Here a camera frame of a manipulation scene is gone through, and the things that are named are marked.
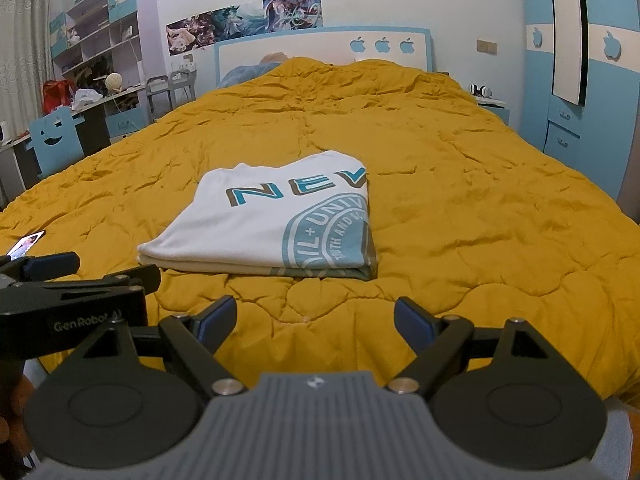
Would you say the wall poster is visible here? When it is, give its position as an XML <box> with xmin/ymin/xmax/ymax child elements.
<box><xmin>262</xmin><ymin>0</ymin><xmax>324</xmax><ymax>32</ymax></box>
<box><xmin>165</xmin><ymin>13</ymin><xmax>217</xmax><ymax>56</ymax></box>
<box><xmin>212</xmin><ymin>2</ymin><xmax>267</xmax><ymax>42</ymax></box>

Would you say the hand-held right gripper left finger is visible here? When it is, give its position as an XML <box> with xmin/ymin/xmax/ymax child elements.
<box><xmin>75</xmin><ymin>295</ymin><xmax>249</xmax><ymax>398</ymax></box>

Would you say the grey stool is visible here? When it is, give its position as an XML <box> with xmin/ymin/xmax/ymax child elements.
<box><xmin>146</xmin><ymin>70</ymin><xmax>197</xmax><ymax>122</ymax></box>

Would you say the blue pillow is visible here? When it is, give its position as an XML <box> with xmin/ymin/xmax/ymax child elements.
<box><xmin>220</xmin><ymin>51</ymin><xmax>293</xmax><ymax>89</ymax></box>

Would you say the yellow quilt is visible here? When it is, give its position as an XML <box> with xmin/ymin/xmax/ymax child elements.
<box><xmin>0</xmin><ymin>58</ymin><xmax>640</xmax><ymax>396</ymax></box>

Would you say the patterned curtain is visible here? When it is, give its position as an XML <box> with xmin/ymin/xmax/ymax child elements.
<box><xmin>0</xmin><ymin>0</ymin><xmax>57</xmax><ymax>136</ymax></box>

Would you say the blue and white wardrobe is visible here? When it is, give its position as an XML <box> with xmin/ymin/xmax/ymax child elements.
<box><xmin>520</xmin><ymin>0</ymin><xmax>640</xmax><ymax>203</ymax></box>

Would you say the white plastic bag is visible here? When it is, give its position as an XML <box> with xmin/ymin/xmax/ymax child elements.
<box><xmin>71</xmin><ymin>88</ymin><xmax>104</xmax><ymax>112</ymax></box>

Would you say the white nightstand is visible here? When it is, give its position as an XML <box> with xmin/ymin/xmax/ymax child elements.
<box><xmin>474</xmin><ymin>95</ymin><xmax>511</xmax><ymax>127</ymax></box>

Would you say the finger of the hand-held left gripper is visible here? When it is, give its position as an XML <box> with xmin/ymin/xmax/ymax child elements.
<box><xmin>100</xmin><ymin>263</ymin><xmax>162</xmax><ymax>298</ymax></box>
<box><xmin>0</xmin><ymin>252</ymin><xmax>81</xmax><ymax>287</ymax></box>

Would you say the blue and white shelf unit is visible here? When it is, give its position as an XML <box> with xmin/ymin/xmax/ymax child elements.
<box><xmin>48</xmin><ymin>0</ymin><xmax>139</xmax><ymax>77</ymax></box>

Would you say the white and blue headboard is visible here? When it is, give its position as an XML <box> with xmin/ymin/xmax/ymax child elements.
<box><xmin>214</xmin><ymin>26</ymin><xmax>435</xmax><ymax>89</ymax></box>

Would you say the white printed t-shirt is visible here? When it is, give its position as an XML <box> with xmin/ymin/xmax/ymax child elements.
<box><xmin>137</xmin><ymin>150</ymin><xmax>379</xmax><ymax>282</ymax></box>

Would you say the blue chair with face cutout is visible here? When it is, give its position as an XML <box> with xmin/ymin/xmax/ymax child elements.
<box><xmin>27</xmin><ymin>107</ymin><xmax>85</xmax><ymax>179</ymax></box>

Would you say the smartphone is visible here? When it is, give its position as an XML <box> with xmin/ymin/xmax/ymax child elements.
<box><xmin>7</xmin><ymin>230</ymin><xmax>46</xmax><ymax>257</ymax></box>

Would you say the red bag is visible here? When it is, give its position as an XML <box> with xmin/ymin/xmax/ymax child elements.
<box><xmin>42</xmin><ymin>79</ymin><xmax>77</xmax><ymax>114</ymax></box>

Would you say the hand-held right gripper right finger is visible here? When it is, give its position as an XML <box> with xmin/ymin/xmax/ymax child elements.
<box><xmin>385</xmin><ymin>297</ymin><xmax>557</xmax><ymax>397</ymax></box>

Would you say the cluttered desk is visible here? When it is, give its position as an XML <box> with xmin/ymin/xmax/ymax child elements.
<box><xmin>0</xmin><ymin>82</ymin><xmax>152</xmax><ymax>196</ymax></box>

